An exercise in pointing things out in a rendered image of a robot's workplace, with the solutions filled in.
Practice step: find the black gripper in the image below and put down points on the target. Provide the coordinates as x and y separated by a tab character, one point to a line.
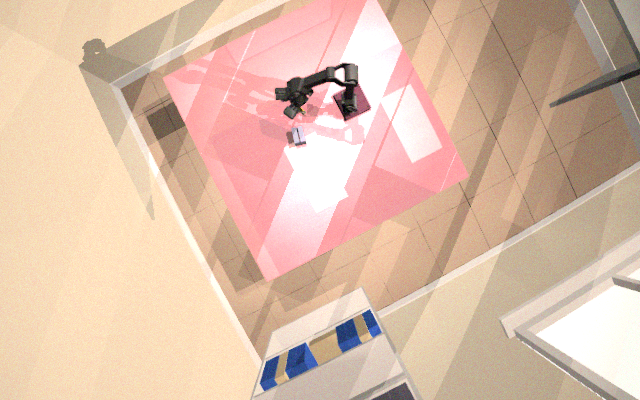
291	110

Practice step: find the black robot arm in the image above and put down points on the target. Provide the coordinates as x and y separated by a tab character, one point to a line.
297	86

